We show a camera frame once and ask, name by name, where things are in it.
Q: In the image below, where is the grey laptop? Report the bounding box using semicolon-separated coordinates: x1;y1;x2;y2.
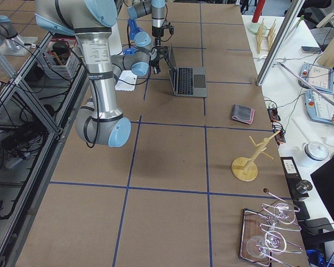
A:
168;44;208;98

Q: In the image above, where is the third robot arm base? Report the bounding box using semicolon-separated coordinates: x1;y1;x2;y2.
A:
0;15;38;56

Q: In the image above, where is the white plastic tray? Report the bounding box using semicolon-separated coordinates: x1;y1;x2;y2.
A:
115;70;137;92

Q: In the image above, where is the grey plastic basket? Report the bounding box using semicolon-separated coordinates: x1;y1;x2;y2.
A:
38;38;78;80

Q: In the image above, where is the red cylinder on green base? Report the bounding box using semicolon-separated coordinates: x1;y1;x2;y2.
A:
248;0;266;34

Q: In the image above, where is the folded grey pink cloth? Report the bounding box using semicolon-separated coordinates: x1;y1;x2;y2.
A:
231;104;255;125

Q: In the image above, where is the wooden dish rack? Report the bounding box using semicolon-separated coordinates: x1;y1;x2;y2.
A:
256;20;276;54

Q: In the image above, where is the orange black electronics board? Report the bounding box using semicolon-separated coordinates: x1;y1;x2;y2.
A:
267;103;286;146

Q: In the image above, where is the wooden mug tree stand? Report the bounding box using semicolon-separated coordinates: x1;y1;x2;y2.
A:
231;130;280;182

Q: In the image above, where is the black smartphone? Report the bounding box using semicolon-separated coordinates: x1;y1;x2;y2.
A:
301;46;322;54

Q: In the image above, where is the upper teach pendant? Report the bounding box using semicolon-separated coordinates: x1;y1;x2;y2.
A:
298;63;333;92

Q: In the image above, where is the teach pendant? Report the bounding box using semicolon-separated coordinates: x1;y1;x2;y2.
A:
298;63;333;92
304;89;334;125

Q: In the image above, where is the lower teach pendant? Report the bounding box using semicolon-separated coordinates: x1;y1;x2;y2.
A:
304;89;334;125

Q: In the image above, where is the white enamel pot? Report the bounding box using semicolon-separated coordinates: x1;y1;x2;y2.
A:
300;141;329;167

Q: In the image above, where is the black box with knob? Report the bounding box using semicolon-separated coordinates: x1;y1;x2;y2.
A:
281;157;313;201

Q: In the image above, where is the upper wine glass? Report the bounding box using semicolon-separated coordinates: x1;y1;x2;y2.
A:
273;203;296;225

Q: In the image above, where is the wine glass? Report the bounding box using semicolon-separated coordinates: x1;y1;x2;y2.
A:
273;203;296;225
246;231;287;259

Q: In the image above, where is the lower wine glass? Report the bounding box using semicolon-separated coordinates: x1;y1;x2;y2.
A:
246;231;287;259

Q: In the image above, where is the aluminium frame post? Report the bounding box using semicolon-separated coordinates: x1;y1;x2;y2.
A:
256;0;304;86

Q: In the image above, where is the green handled reacher stick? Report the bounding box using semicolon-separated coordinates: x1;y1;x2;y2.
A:
278;62;334;107

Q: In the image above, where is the wooden tray with wire rack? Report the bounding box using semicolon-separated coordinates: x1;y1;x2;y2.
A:
239;188;303;266

